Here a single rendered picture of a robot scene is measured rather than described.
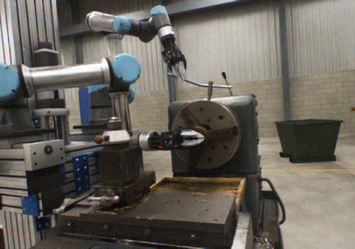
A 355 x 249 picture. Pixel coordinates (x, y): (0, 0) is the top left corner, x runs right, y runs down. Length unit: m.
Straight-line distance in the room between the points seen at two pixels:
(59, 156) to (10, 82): 0.30
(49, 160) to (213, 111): 0.67
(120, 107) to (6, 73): 0.44
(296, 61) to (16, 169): 10.87
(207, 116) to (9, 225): 1.12
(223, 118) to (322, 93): 10.30
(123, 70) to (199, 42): 10.80
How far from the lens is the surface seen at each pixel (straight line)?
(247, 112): 1.24
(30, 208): 1.10
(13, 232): 1.57
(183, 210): 0.57
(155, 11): 1.27
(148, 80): 12.21
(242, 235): 0.56
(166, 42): 1.20
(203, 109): 1.11
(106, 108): 1.43
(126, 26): 1.23
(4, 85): 0.97
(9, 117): 1.10
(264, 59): 11.29
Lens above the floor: 1.18
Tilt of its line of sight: 3 degrees down
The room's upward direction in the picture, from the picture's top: 4 degrees counter-clockwise
